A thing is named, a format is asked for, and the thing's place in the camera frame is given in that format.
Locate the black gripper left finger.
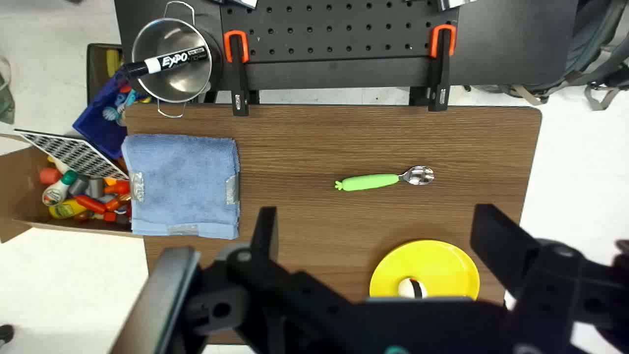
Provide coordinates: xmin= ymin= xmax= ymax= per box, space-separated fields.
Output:
xmin=247 ymin=204 xmax=279 ymax=263

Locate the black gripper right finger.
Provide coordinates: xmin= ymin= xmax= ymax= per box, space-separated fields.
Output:
xmin=469 ymin=202 xmax=546 ymax=291

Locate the blue towel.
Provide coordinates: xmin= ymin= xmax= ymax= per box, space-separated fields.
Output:
xmin=120 ymin=133 xmax=241 ymax=242

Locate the yellow round plate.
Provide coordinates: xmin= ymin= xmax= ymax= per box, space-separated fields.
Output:
xmin=367 ymin=238 xmax=481 ymax=303

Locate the small white ball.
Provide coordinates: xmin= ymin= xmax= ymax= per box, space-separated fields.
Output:
xmin=397 ymin=277 xmax=426 ymax=301

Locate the stainless steel pot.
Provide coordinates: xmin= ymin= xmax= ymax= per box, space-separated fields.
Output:
xmin=129 ymin=0 xmax=216 ymax=120

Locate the orange black bar clamp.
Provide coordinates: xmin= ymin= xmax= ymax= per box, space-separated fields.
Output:
xmin=222 ymin=27 xmax=255 ymax=118
xmin=409 ymin=23 xmax=460 ymax=112

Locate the black Expo marker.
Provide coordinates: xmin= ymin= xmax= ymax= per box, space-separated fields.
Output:
xmin=120 ymin=45 xmax=212 ymax=78

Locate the blue plastic bin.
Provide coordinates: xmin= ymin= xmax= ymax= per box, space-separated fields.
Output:
xmin=70 ymin=74 xmax=139 ymax=163

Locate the grey striped cloth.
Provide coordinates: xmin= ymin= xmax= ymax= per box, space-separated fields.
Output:
xmin=15 ymin=128 xmax=129 ymax=183

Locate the black perforated breadboard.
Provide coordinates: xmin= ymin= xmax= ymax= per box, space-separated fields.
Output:
xmin=208 ymin=0 xmax=473 ymax=90

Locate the cardboard box of toys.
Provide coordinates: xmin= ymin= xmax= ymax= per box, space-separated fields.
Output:
xmin=0 ymin=126 xmax=143 ymax=244

